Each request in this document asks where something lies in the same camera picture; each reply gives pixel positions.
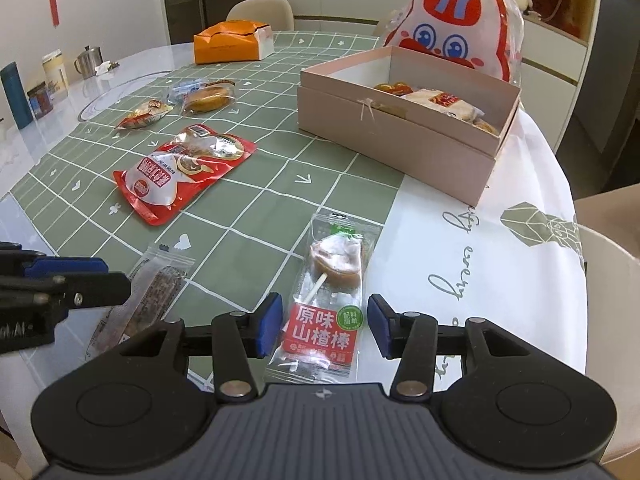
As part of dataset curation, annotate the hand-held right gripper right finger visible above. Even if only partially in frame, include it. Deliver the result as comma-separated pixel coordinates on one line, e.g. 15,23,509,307
368,294,548,402

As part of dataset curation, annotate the dark snack bar packet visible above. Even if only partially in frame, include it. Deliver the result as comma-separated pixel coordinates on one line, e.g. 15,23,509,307
85,242,196,361

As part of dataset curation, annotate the blue thermos bottle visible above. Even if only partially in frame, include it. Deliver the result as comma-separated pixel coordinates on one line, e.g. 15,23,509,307
0,62,35,130

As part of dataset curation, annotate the steel kettle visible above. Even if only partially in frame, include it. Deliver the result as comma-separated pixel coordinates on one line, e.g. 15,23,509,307
75,46,104,80

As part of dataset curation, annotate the glass door cabinet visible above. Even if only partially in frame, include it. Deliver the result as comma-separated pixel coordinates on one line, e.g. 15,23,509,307
160,0,253,46

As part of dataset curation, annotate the red white rabbit bag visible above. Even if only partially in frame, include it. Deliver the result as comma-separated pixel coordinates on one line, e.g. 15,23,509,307
382,0,525,83

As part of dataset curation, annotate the cream chair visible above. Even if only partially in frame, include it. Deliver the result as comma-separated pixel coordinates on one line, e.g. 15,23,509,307
226,0,295,32
572,185,640,480

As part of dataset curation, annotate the pink cardboard box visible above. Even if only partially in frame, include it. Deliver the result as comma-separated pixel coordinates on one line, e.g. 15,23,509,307
297,45,522,207

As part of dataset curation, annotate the white pastry packet red label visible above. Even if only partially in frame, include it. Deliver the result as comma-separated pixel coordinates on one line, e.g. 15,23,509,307
404,87,486,122

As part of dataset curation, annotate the white printed tablecloth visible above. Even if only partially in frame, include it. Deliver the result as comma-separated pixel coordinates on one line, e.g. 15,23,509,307
350,102,590,378

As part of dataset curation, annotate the large red white snack packet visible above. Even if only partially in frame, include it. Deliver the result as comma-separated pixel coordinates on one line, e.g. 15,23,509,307
112,125,257,227

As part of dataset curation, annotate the white lidded jar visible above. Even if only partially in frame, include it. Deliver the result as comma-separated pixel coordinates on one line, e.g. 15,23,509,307
42,50,69,104

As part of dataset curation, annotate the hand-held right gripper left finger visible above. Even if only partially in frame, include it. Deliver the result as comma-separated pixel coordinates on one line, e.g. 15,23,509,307
102,292,284,402

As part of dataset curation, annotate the blue snack packet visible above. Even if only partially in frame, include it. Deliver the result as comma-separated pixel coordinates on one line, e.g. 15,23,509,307
167,78,236,105

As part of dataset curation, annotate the brown plush toy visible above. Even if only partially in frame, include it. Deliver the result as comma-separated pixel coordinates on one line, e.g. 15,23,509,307
525,0,582,37

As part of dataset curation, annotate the small red white snack packet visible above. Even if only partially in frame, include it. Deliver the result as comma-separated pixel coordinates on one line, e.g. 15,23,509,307
115,100,174,131

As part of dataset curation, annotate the dark jar red label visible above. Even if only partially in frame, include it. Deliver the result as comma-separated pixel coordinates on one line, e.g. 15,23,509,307
27,84,54,119

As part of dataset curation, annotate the lollipop packet red label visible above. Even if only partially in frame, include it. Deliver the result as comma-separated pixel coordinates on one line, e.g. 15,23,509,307
265,212,379,376

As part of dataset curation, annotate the wooden shelf cabinet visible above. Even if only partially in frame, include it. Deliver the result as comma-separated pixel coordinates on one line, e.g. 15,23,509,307
252,0,601,92

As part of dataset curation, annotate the green checked tablecloth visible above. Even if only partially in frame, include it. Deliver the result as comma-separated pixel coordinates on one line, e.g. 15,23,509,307
0,30,416,401

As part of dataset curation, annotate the orange cardboard box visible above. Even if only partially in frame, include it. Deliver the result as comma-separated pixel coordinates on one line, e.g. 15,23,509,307
194,19,275,65

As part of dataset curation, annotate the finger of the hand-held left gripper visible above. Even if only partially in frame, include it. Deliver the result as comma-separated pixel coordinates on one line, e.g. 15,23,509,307
0,272,132,313
0,242,108,279

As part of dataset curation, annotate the glass turntable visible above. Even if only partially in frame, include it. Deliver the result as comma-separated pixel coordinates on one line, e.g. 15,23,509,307
77,71,168,122

